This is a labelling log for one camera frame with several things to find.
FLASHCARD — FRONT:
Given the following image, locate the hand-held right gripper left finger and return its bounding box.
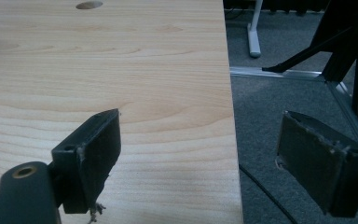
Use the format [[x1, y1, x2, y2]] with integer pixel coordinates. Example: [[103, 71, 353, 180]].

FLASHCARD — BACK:
[[50, 107, 122, 215]]

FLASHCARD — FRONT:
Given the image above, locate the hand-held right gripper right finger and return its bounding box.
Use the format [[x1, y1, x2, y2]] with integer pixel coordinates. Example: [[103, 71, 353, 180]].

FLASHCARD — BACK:
[[275, 110, 358, 218]]

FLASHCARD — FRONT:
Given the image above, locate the black metal stand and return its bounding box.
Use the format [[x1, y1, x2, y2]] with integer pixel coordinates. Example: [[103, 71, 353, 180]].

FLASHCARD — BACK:
[[261, 0, 358, 128]]

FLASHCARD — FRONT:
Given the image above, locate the white desk leg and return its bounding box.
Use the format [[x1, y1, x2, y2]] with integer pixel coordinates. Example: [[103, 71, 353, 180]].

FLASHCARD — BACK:
[[246, 0, 265, 59]]

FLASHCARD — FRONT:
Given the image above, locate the black cable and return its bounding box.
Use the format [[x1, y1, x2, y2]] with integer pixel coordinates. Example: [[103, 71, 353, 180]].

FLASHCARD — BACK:
[[238, 163, 299, 224]]

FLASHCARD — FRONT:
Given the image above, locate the aluminium floor frame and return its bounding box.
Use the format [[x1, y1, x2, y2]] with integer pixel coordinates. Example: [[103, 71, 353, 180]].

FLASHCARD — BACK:
[[229, 65, 358, 154]]

